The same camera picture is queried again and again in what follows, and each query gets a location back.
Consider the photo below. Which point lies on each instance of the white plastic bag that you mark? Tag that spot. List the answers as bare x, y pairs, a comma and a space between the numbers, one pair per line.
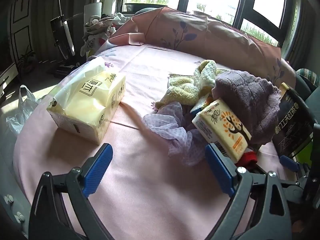
22, 115

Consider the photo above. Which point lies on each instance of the pile of clothes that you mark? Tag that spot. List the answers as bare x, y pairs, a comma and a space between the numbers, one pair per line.
100, 27

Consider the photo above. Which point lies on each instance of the yellow fluffy towel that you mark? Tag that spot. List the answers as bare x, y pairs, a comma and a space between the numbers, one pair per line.
180, 90

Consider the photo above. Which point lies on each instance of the purple towel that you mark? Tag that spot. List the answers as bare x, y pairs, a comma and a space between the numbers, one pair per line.
245, 92

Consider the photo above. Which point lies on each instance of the green cardboard box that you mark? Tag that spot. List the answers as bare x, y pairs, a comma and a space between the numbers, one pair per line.
303, 152

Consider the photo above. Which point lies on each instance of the large yellow tissue pack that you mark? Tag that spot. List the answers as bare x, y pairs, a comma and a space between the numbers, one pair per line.
85, 105

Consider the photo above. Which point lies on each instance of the pink floral pillow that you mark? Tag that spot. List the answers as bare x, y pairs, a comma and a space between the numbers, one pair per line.
200, 35

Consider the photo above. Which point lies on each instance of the white paper roll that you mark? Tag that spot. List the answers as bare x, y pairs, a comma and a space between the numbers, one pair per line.
92, 10

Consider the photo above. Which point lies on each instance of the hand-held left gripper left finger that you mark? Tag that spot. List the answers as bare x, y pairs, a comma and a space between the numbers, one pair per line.
98, 170

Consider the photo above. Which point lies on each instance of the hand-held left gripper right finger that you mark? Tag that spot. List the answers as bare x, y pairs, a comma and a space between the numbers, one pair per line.
220, 170

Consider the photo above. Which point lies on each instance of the small blue tissue pack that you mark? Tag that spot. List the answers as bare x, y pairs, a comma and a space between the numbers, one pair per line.
200, 106

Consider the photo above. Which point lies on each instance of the black tea box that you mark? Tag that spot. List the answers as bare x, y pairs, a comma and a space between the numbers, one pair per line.
292, 120

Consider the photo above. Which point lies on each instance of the red cloth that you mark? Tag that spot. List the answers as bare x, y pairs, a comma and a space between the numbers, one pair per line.
246, 158

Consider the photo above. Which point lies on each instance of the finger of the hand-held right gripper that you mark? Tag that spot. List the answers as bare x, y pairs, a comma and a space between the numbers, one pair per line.
295, 188
288, 162

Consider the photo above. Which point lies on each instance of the upright vacuum cleaner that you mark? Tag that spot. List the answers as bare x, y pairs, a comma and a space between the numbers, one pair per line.
62, 35

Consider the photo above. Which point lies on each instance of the grey textured cushion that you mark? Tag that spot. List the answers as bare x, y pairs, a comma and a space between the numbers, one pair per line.
303, 86

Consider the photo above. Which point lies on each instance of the small yellow tissue pack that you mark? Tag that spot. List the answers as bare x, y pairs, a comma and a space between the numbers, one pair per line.
222, 127

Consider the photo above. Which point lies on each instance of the patterned green pillow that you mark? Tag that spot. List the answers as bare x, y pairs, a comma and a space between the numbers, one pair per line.
310, 76

